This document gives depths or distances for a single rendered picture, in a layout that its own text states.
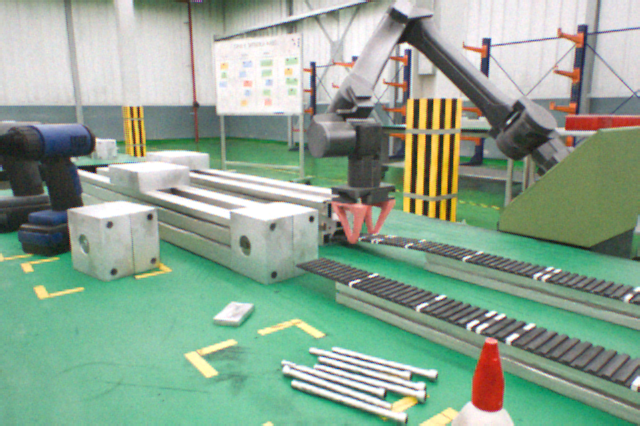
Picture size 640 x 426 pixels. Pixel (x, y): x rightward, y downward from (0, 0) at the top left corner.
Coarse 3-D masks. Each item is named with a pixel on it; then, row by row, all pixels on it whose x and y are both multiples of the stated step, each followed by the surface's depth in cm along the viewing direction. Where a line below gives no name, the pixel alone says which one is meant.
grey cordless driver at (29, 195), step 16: (0, 128) 97; (0, 160) 99; (16, 176) 100; (32, 176) 102; (16, 192) 101; (32, 192) 102; (0, 208) 98; (16, 208) 100; (32, 208) 101; (48, 208) 103; (0, 224) 98; (16, 224) 100
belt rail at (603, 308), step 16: (432, 256) 73; (448, 272) 72; (464, 272) 70; (480, 272) 68; (496, 272) 66; (496, 288) 66; (512, 288) 65; (528, 288) 64; (544, 288) 61; (560, 288) 60; (560, 304) 60; (576, 304) 59; (592, 304) 58; (608, 304) 56; (624, 304) 55; (608, 320) 56; (624, 320) 55
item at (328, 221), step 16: (192, 176) 120; (208, 176) 117; (224, 176) 123; (240, 176) 118; (224, 192) 110; (240, 192) 107; (256, 192) 100; (272, 192) 96; (288, 192) 94; (304, 192) 100; (320, 192) 97; (320, 208) 87; (320, 224) 87; (336, 224) 92; (352, 224) 92; (320, 240) 88; (336, 240) 90
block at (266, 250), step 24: (240, 216) 71; (264, 216) 69; (288, 216) 69; (312, 216) 73; (240, 240) 72; (264, 240) 67; (288, 240) 70; (312, 240) 73; (240, 264) 73; (264, 264) 68; (288, 264) 71
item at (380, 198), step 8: (368, 192) 81; (376, 192) 82; (384, 192) 83; (368, 200) 81; (376, 200) 82; (384, 200) 83; (392, 200) 85; (368, 208) 89; (384, 208) 85; (368, 216) 88; (384, 216) 86; (368, 224) 88; (376, 224) 87; (368, 232) 89; (376, 232) 87
